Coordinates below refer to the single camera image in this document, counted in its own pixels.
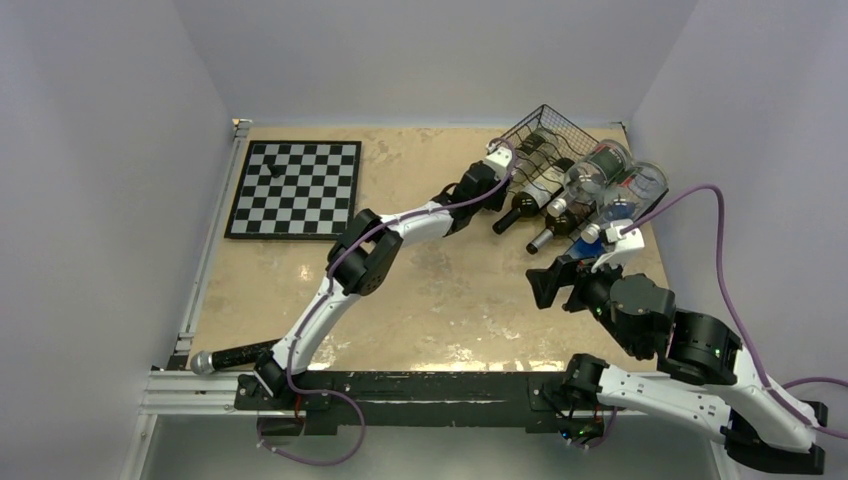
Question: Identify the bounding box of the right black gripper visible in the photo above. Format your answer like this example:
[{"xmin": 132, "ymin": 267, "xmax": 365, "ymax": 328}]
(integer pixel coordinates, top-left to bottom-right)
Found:
[{"xmin": 523, "ymin": 247, "xmax": 640, "ymax": 355}]

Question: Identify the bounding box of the dark green labelled wine bottle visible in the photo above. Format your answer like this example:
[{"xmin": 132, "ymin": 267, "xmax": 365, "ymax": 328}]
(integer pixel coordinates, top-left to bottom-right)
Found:
[{"xmin": 525, "ymin": 201, "xmax": 595, "ymax": 255}]

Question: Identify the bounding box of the tall clear glass bottle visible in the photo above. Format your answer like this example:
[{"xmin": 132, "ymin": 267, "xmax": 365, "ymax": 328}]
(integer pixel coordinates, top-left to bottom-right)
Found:
[{"xmin": 513, "ymin": 127, "xmax": 562, "ymax": 184}]

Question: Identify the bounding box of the round clear bottle silver cap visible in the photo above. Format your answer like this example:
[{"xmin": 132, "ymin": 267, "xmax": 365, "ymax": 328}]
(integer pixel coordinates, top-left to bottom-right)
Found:
[{"xmin": 546, "ymin": 139, "xmax": 632, "ymax": 217}]

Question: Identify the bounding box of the small clear bottle silver cap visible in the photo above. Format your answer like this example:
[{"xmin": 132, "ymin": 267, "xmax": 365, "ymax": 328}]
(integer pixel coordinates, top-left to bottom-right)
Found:
[{"xmin": 580, "ymin": 161, "xmax": 669, "ymax": 244}]

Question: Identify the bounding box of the blue square glass bottle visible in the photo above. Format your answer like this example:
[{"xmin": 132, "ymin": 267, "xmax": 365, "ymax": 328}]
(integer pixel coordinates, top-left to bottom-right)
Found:
[{"xmin": 565, "ymin": 192, "xmax": 667, "ymax": 259}]

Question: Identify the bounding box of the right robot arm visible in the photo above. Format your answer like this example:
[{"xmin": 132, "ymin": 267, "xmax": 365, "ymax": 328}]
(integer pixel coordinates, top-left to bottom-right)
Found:
[{"xmin": 525, "ymin": 255, "xmax": 828, "ymax": 475}]

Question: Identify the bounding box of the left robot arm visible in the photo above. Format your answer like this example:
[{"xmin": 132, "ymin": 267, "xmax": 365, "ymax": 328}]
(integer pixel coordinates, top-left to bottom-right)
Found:
[{"xmin": 254, "ymin": 159, "xmax": 514, "ymax": 409}]

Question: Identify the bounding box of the black white chessboard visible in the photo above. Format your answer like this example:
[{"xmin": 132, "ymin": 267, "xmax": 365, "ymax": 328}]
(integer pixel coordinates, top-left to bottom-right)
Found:
[{"xmin": 225, "ymin": 140, "xmax": 362, "ymax": 240}]

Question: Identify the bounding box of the black chess pawn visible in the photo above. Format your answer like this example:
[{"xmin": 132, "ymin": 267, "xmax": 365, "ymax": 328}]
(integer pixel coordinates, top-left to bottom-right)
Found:
[{"xmin": 264, "ymin": 160, "xmax": 285, "ymax": 178}]

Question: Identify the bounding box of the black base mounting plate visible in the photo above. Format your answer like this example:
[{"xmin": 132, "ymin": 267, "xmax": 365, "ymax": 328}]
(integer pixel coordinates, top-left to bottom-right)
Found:
[{"xmin": 234, "ymin": 371, "xmax": 599, "ymax": 435}]

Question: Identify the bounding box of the black microphone silver head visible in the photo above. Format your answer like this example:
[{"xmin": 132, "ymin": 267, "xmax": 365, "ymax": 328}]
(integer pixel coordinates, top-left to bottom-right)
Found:
[{"xmin": 188, "ymin": 339, "xmax": 278, "ymax": 376}]

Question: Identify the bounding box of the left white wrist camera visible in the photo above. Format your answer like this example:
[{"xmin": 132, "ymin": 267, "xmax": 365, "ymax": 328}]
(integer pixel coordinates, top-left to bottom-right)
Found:
[{"xmin": 483, "ymin": 138, "xmax": 514, "ymax": 179}]

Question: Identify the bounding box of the black wire wine rack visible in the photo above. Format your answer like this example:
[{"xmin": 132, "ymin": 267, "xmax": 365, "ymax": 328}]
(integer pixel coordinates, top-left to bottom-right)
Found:
[{"xmin": 493, "ymin": 105, "xmax": 669, "ymax": 255}]

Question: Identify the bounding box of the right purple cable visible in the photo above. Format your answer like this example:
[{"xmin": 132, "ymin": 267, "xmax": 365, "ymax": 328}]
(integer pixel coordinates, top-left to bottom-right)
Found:
[{"xmin": 619, "ymin": 184, "xmax": 848, "ymax": 442}]

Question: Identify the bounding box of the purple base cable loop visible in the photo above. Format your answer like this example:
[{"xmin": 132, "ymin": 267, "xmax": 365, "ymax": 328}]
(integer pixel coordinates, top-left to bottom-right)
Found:
[{"xmin": 256, "ymin": 389, "xmax": 368, "ymax": 467}]

